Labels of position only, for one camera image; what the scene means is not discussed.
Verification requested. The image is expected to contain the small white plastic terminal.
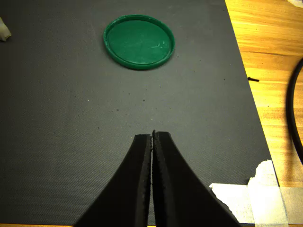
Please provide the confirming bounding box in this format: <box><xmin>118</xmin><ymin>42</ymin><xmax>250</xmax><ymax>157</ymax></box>
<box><xmin>0</xmin><ymin>17</ymin><xmax>12</xmax><ymax>42</ymax></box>

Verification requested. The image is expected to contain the round green plastic lid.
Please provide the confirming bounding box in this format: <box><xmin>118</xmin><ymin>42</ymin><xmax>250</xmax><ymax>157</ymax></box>
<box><xmin>103</xmin><ymin>14</ymin><xmax>176</xmax><ymax>70</ymax></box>

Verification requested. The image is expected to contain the dark grey mat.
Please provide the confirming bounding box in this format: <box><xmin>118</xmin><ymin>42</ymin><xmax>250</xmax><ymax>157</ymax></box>
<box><xmin>0</xmin><ymin>0</ymin><xmax>280</xmax><ymax>225</ymax></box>

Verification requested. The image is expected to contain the black camera cable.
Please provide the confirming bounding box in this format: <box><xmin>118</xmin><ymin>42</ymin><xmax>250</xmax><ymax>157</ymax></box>
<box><xmin>285</xmin><ymin>58</ymin><xmax>303</xmax><ymax>166</ymax></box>

